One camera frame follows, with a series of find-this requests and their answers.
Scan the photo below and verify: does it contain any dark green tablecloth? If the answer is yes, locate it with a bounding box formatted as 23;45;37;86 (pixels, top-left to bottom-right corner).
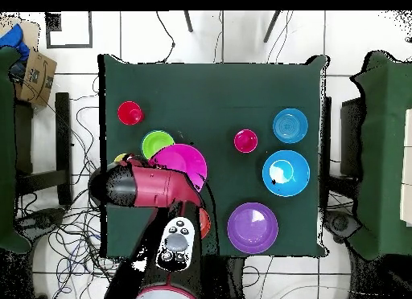
97;53;331;259

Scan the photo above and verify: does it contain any purple bowl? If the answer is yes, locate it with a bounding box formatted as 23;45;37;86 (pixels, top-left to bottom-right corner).
227;202;279;255

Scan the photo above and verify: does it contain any black monitor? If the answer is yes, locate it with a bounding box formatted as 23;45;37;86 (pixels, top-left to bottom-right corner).
340;97;366;178

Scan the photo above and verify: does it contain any dark tripod leg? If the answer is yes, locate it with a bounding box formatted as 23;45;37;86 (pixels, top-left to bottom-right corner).
263;10;281;43
183;10;194;33

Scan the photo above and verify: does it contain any green cloth on side table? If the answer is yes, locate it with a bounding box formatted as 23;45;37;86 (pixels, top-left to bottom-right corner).
0;46;31;255
350;51;412;260

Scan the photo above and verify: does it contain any white box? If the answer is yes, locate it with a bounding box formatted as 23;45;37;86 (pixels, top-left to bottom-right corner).
399;108;412;227

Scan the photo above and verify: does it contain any green bowl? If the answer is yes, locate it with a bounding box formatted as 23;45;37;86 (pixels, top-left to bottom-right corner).
141;129;175;161

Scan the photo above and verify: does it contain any blue cloth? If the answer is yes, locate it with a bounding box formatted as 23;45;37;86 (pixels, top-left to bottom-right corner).
0;23;31;62

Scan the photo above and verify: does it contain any black chair frame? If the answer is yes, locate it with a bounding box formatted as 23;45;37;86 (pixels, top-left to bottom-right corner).
14;92;73;207

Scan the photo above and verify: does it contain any red cup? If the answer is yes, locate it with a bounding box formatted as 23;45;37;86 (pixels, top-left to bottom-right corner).
117;100;145;126

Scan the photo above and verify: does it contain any small blue bowl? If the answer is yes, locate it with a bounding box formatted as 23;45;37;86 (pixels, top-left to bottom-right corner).
272;108;309;145

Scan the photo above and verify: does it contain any black hanging cable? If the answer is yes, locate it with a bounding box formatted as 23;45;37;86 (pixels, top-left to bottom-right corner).
156;10;176;63

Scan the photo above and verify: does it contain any large pink bowl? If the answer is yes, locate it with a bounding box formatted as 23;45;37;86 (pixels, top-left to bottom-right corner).
149;143;208;193

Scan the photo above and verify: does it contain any tangle of floor cables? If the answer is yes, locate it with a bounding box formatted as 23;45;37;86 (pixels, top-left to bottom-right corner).
15;76;130;299

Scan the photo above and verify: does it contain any large blue bowl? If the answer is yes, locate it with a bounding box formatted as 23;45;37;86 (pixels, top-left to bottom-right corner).
262;149;311;198

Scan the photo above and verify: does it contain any crimson cup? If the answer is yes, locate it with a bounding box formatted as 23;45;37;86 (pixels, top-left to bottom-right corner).
233;129;259;154

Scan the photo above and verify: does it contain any dark grey stand base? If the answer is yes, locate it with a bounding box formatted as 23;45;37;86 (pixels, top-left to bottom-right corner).
14;207;67;240
324;210;361;244

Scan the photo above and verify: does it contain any cardboard box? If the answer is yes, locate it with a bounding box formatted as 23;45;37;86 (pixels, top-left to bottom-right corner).
0;14;58;107

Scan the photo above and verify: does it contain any orange bowl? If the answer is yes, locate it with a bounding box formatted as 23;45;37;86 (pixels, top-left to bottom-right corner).
198;207;212;239

